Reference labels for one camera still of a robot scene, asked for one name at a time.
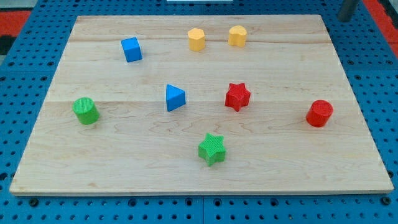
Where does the red star block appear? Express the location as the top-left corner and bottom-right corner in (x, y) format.
(224, 83), (251, 112)

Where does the green cylinder block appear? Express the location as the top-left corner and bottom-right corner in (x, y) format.
(72, 97), (100, 125)

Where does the red cylinder block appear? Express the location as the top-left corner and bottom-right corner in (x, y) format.
(306, 100), (334, 128)

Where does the light wooden board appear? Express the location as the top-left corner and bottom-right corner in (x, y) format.
(9, 14), (394, 196)

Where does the blue cube block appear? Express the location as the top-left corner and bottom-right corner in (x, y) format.
(121, 37), (142, 62)

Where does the yellow hexagon block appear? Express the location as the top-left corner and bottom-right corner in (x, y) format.
(188, 28), (205, 52)

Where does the yellow heart block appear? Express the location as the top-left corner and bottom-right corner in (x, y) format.
(228, 26), (248, 47)

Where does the green star block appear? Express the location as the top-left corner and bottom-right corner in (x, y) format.
(198, 133), (226, 166)

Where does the blue triangle block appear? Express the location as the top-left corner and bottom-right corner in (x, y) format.
(165, 84), (186, 111)

